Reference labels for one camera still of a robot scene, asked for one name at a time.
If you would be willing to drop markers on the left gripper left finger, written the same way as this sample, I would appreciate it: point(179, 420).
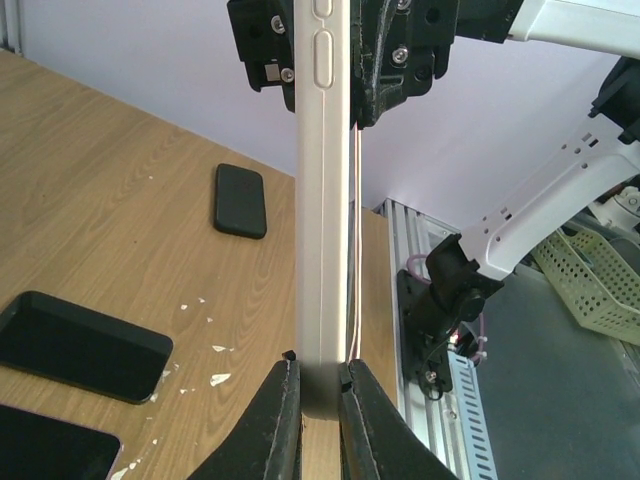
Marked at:
point(266, 441)

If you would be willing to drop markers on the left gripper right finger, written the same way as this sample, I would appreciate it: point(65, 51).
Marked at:
point(375, 441)

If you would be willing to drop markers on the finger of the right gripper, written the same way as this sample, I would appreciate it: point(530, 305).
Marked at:
point(376, 29)

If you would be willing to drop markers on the purple black phone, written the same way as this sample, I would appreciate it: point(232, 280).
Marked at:
point(34, 446)

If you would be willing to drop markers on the black phone from blue case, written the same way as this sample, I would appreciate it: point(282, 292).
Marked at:
point(55, 339)

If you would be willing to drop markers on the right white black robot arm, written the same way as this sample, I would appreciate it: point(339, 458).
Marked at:
point(400, 47)

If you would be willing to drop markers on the phone in black case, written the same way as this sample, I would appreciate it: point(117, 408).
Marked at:
point(239, 202)

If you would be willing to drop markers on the white debris flakes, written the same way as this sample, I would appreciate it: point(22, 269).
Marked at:
point(184, 419)

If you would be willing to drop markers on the green perforated plastic basket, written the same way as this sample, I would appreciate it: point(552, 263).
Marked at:
point(600, 289)

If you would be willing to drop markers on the grey slotted cable duct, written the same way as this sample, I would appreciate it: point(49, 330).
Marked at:
point(477, 445)

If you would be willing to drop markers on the aluminium front rail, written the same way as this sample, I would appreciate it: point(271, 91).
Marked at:
point(433, 418)

